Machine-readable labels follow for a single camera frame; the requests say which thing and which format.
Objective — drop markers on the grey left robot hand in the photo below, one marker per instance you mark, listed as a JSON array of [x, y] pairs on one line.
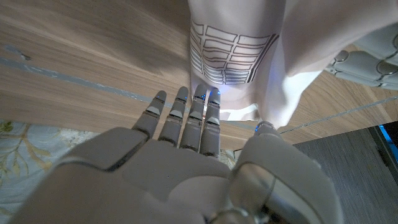
[[373, 62]]

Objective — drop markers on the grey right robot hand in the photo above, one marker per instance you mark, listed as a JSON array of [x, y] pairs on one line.
[[155, 180]]

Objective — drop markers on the beige orange patterned cloth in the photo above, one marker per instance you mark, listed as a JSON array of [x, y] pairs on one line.
[[236, 18]]

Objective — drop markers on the grey marking tape outline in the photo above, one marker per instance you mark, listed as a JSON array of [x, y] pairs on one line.
[[77, 81]]

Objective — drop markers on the floral light blue backdrop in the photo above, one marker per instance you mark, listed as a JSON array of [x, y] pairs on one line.
[[28, 149]]

